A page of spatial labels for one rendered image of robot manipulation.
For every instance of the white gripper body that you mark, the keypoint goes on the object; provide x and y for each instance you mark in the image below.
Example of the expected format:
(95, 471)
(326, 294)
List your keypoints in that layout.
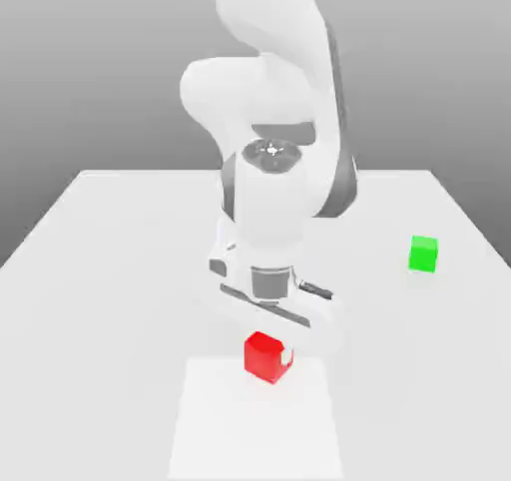
(287, 320)

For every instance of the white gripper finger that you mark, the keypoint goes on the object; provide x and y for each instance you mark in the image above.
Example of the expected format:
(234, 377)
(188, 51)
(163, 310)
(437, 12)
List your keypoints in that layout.
(286, 356)

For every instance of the small red cube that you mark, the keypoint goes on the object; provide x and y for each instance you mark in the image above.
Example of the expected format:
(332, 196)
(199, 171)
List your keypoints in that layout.
(262, 357)

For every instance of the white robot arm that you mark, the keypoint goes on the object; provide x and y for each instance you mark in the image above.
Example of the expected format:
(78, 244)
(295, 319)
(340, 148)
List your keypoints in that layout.
(275, 90)

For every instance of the small green cube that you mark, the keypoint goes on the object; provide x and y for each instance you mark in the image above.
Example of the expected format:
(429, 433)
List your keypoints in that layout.
(423, 254)

